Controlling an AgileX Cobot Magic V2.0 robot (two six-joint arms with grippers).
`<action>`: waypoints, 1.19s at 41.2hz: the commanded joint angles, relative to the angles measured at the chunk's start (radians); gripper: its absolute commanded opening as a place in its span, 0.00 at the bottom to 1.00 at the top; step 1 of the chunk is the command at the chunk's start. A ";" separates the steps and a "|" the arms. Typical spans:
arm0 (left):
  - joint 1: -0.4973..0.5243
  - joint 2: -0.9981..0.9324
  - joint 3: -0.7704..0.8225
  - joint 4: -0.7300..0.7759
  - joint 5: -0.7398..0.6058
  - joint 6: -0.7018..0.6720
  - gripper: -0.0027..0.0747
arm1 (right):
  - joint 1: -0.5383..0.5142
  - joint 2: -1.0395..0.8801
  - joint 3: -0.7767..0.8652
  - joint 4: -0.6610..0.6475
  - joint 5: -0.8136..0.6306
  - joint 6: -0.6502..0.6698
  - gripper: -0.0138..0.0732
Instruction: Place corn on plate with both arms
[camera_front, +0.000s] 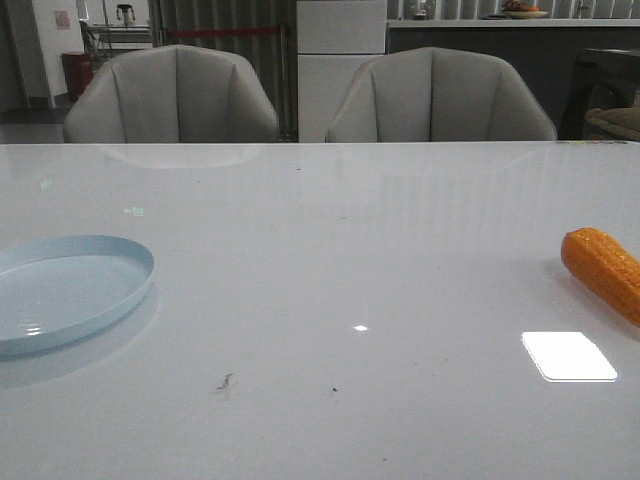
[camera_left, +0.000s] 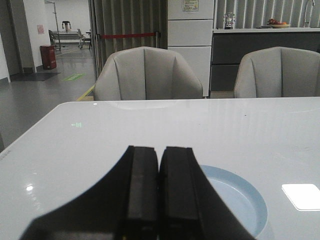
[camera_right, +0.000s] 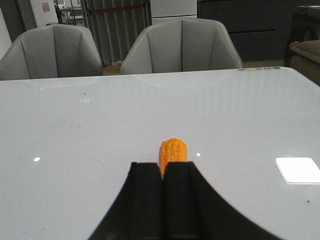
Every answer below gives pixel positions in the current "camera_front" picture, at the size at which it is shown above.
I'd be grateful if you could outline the light blue round plate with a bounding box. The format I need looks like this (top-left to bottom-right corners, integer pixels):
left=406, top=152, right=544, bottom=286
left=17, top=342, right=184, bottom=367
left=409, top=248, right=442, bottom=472
left=1, top=235, right=155, bottom=357

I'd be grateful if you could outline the orange toy corn cob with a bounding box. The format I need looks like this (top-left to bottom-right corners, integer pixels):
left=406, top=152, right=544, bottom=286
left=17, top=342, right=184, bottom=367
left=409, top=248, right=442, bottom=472
left=561, top=227, right=639, bottom=326

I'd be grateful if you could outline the right grey upholstered chair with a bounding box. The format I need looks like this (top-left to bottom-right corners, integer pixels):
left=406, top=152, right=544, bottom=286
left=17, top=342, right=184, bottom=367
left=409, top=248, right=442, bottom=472
left=325, top=47, right=556, bottom=143

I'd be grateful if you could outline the grey upholstered chair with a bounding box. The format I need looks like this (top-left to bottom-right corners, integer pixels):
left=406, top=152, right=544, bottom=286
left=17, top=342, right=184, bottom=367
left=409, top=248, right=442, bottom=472
left=63, top=45, right=279, bottom=144
left=325, top=47, right=556, bottom=143

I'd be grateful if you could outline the white refrigerator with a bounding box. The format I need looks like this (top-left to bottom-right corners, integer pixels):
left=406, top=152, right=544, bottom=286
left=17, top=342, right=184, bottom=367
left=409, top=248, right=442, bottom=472
left=296, top=1, right=387, bottom=143

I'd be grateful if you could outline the left grey upholstered chair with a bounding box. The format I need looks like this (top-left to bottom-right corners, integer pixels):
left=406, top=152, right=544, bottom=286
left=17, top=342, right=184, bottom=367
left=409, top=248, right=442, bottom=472
left=63, top=45, right=279, bottom=144

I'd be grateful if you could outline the red barrier belt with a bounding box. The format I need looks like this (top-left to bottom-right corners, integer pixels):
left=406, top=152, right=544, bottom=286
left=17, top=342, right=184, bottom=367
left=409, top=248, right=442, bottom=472
left=166, top=26, right=281, bottom=38

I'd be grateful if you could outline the background white table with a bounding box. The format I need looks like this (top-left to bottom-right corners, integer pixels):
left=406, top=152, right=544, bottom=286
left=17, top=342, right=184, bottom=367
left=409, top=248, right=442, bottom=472
left=80, top=21, right=152, bottom=56

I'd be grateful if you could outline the grey kitchen counter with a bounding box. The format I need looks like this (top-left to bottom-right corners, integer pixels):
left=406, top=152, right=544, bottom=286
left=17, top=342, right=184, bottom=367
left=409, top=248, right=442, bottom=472
left=387, top=19, right=639, bottom=132

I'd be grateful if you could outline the red trash bin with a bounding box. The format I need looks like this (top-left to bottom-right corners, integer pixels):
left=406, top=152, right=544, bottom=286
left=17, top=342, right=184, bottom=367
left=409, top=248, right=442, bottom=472
left=61, top=52, right=93, bottom=101

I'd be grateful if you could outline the fruit bowl on counter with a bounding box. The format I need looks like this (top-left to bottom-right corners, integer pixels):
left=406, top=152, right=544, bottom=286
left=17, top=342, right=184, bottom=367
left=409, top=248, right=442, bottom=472
left=501, top=0, right=549, bottom=20

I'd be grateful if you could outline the beige cushion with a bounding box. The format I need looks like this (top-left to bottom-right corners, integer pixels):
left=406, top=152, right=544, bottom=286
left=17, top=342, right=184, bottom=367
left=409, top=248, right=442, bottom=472
left=583, top=106, right=639, bottom=141

